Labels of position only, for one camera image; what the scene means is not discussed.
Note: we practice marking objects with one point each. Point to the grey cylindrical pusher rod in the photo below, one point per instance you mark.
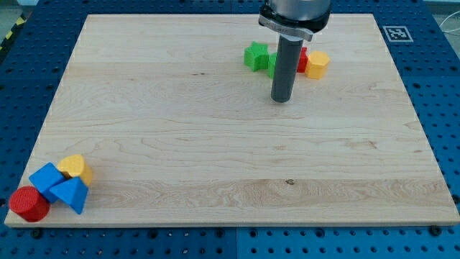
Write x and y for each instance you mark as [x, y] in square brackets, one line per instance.
[288, 55]

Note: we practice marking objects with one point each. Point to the yellow rounded block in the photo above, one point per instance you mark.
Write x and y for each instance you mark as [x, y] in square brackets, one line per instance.
[76, 166]

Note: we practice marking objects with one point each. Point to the red cylinder block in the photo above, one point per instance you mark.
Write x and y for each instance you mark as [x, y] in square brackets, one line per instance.
[28, 203]

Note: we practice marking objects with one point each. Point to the blue triangle block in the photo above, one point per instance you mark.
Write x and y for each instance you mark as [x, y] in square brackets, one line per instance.
[72, 192]

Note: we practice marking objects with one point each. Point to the green block behind rod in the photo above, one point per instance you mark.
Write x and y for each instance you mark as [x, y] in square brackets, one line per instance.
[271, 65]

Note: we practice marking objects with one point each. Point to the white fiducial marker tag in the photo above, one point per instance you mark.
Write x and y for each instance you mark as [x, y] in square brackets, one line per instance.
[396, 33]

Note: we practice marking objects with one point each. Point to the wooden board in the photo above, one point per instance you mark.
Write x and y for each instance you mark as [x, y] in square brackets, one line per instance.
[180, 133]

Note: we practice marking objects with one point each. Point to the blue cube block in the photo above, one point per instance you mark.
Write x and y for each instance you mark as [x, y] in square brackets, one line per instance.
[45, 178]

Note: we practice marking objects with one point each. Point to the green star block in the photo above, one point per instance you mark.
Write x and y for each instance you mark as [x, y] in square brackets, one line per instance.
[256, 56]

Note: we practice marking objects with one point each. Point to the yellow hexagon block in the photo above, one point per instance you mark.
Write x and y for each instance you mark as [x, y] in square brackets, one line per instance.
[317, 65]

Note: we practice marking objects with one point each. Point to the red block behind rod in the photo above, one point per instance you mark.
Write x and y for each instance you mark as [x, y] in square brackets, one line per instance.
[303, 59]

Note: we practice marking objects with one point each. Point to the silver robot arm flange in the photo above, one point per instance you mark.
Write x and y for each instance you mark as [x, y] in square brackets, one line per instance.
[295, 20]

